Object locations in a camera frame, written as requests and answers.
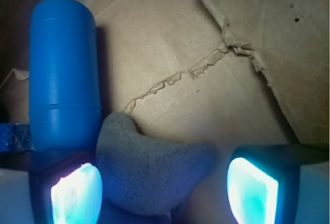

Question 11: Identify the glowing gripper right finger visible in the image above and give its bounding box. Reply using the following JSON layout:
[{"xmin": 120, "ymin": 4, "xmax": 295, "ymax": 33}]
[{"xmin": 226, "ymin": 145, "xmax": 300, "ymax": 223}]

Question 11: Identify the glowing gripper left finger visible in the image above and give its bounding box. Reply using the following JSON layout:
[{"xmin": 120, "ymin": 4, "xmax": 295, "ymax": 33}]
[{"xmin": 28, "ymin": 151, "xmax": 103, "ymax": 223}]

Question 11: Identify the gray plush animal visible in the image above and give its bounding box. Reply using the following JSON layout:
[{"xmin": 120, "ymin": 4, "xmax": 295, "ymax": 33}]
[{"xmin": 96, "ymin": 113, "xmax": 217, "ymax": 223}]

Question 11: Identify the blue sponge block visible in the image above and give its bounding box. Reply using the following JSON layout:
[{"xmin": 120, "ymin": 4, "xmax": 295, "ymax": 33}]
[{"xmin": 1, "ymin": 123, "xmax": 34, "ymax": 152}]

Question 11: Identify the blue plastic bottle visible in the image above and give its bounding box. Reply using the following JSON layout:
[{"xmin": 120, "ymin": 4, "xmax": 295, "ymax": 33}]
[{"xmin": 29, "ymin": 0, "xmax": 102, "ymax": 151}]

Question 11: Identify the brown paper bag bin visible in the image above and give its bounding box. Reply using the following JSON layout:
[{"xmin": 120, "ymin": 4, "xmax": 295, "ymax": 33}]
[{"xmin": 0, "ymin": 0, "xmax": 330, "ymax": 152}]

